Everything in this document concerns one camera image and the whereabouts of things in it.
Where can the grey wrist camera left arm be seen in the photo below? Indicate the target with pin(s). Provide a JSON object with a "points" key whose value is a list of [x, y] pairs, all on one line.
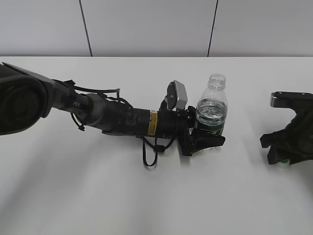
{"points": [[176, 97]]}

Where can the left robot arm black grey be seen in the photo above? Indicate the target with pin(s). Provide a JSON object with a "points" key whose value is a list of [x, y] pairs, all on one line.
{"points": [[26, 97]]}

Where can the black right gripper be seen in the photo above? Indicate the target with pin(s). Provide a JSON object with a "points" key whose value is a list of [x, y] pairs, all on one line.
{"points": [[293, 143]]}

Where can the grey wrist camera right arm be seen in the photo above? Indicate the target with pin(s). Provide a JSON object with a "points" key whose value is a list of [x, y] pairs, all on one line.
{"points": [[292, 100]]}

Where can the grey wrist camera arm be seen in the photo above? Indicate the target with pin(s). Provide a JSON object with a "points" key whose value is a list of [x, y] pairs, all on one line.
{"points": [[176, 97], [292, 100]]}

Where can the clear water bottle green label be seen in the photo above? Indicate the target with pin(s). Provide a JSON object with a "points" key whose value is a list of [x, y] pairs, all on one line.
{"points": [[212, 107]]}

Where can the white green bottle cap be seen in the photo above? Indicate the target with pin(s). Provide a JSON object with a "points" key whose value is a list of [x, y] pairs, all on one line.
{"points": [[283, 164]]}

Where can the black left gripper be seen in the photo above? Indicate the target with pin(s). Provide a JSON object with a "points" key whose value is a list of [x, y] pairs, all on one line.
{"points": [[199, 139]]}

